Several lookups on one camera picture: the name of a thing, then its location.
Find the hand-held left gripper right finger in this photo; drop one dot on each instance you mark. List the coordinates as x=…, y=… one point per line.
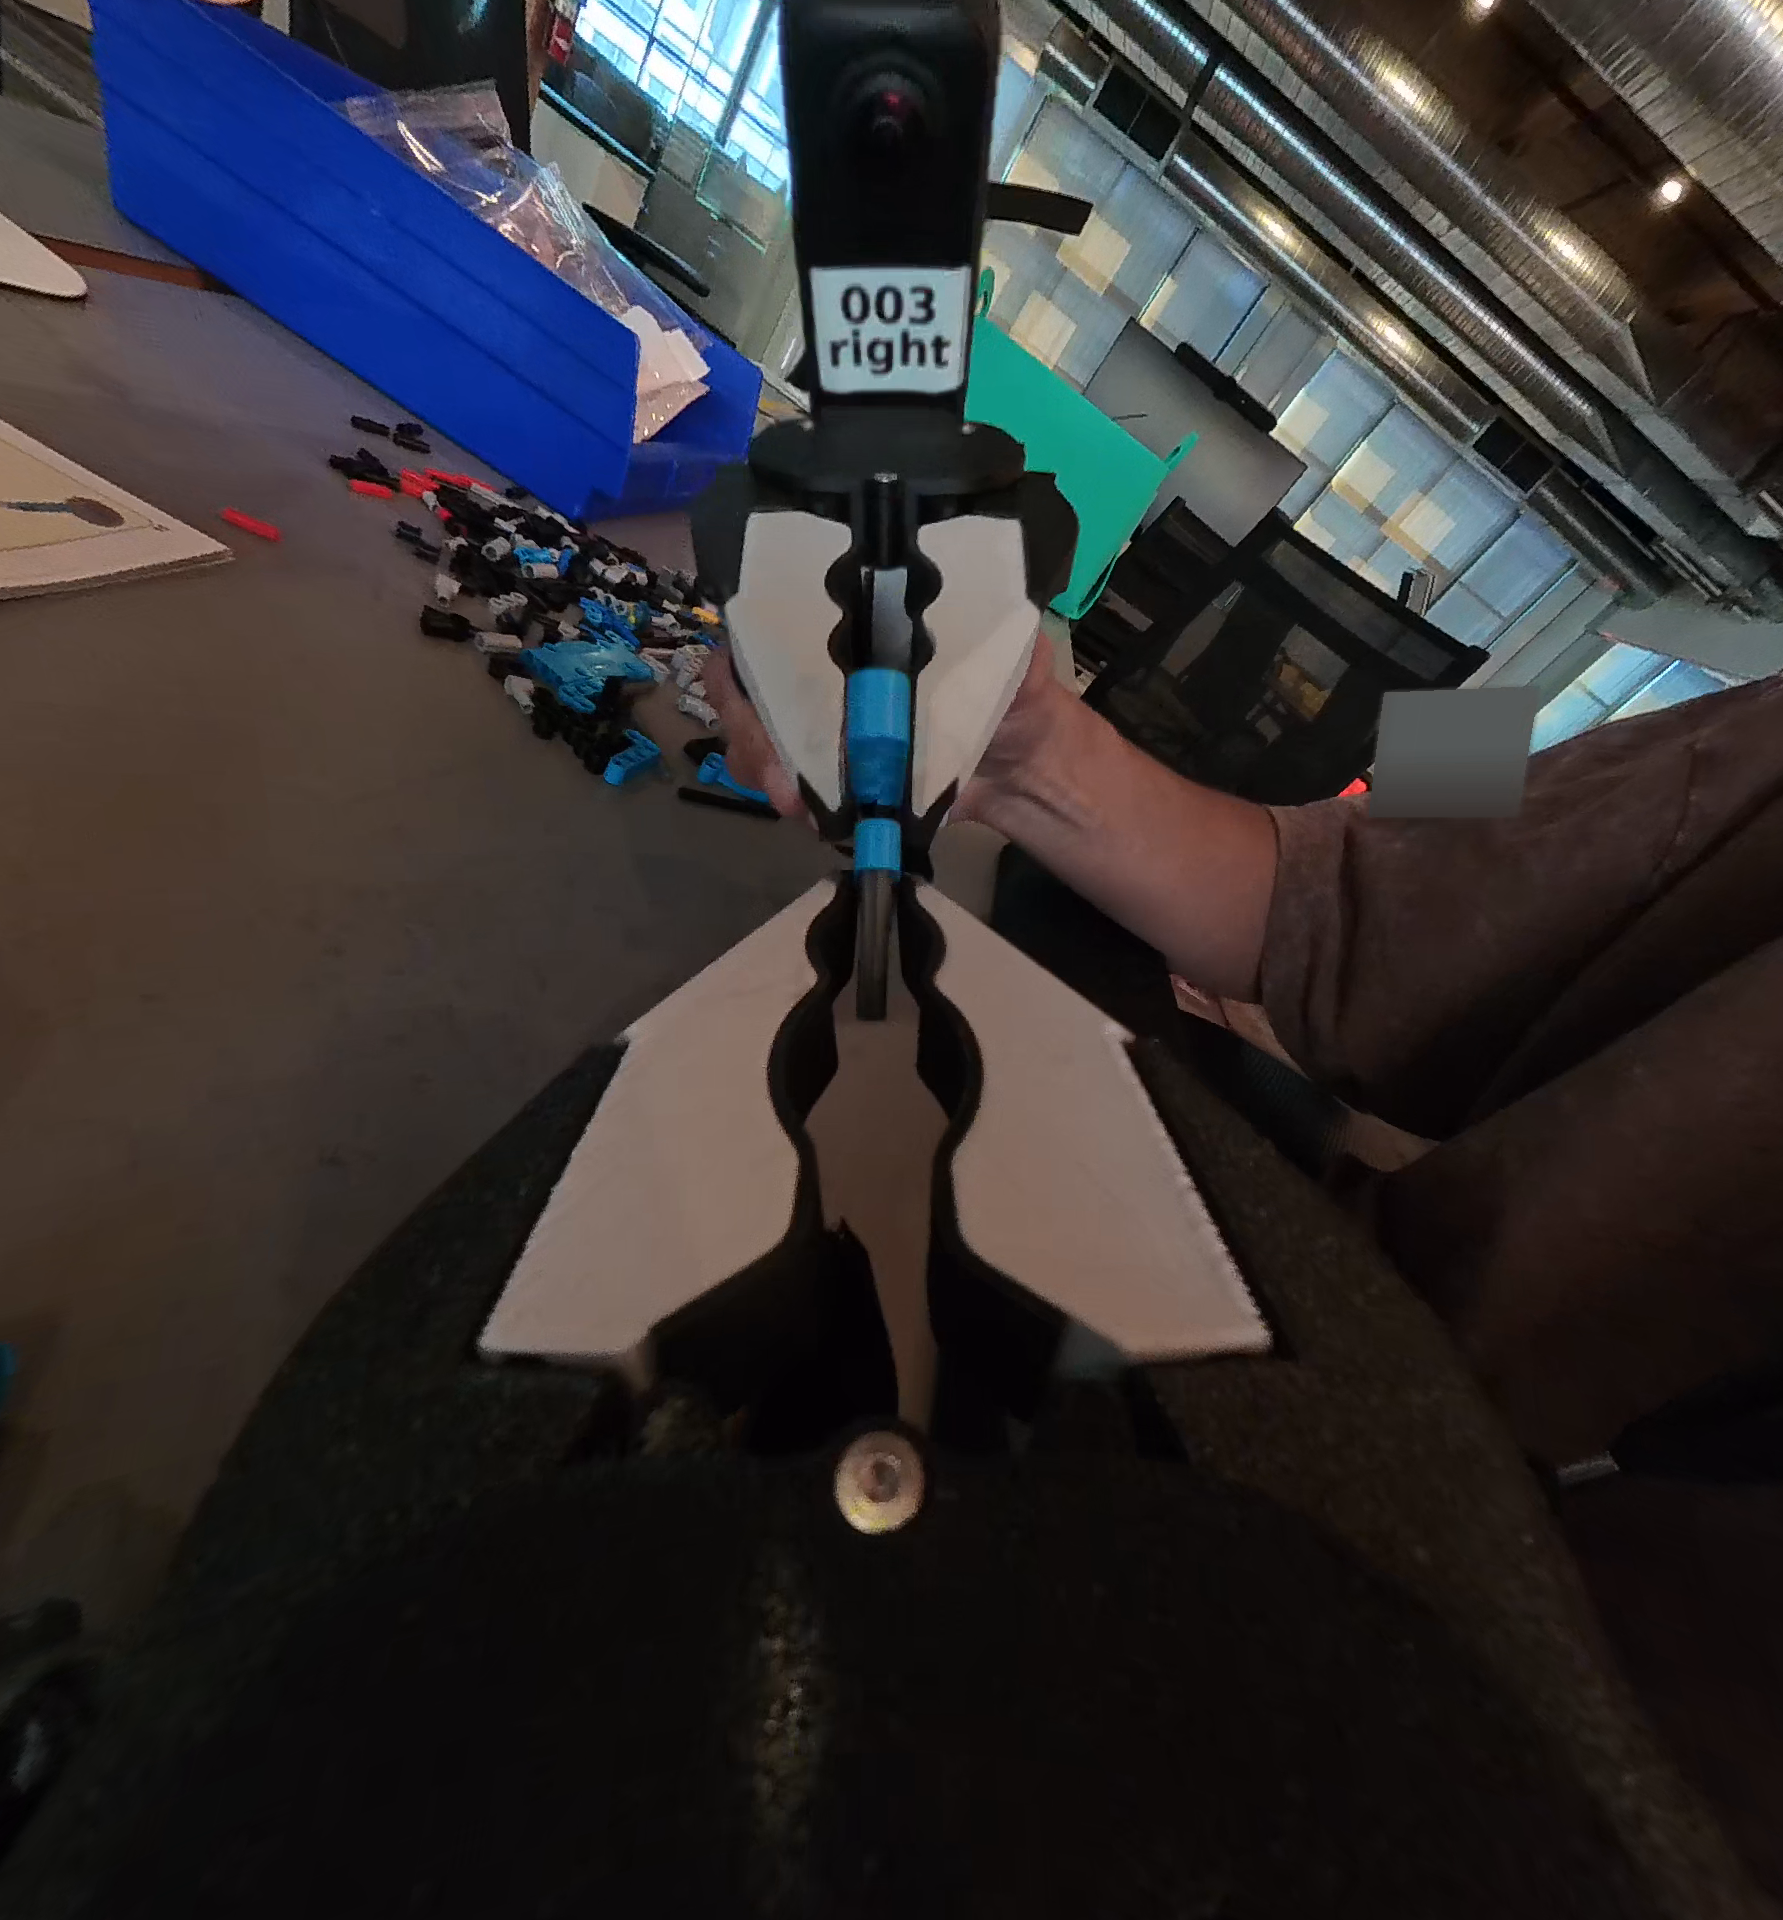
x=1103, y=1185

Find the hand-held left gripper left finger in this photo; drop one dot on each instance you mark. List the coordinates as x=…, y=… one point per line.
x=636, y=1185

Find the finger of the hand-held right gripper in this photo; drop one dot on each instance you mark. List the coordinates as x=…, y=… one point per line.
x=785, y=645
x=980, y=631

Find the long blue perforated beam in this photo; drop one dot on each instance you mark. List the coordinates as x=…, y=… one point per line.
x=881, y=736

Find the black axle rod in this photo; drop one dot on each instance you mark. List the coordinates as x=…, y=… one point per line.
x=874, y=945

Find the person's right forearm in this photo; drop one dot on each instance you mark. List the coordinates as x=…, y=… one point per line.
x=1206, y=872

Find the grey desk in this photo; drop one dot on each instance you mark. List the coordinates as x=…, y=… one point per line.
x=307, y=976

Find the person's right hand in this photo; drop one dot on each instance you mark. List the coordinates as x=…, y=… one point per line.
x=1049, y=750

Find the teal plastic panel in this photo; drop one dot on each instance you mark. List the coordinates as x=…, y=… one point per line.
x=1072, y=451

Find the pile of small building bricks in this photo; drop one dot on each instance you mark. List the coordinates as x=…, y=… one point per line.
x=562, y=631

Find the paned window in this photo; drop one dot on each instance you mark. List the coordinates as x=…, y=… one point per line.
x=680, y=75

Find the black mesh office chair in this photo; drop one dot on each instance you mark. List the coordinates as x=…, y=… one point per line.
x=1281, y=659

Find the clear plastic bags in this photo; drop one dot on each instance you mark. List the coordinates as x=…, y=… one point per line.
x=530, y=211

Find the blue plastic bin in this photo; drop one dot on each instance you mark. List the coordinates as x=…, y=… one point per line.
x=381, y=270

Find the small red pin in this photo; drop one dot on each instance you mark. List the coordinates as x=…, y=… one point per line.
x=251, y=525

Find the person's brown clothing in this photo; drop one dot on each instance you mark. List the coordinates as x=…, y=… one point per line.
x=1656, y=1349

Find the instruction booklet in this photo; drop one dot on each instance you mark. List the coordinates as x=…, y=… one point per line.
x=36, y=526

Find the silver ventilation duct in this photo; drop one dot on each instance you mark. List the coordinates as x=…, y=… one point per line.
x=1733, y=137

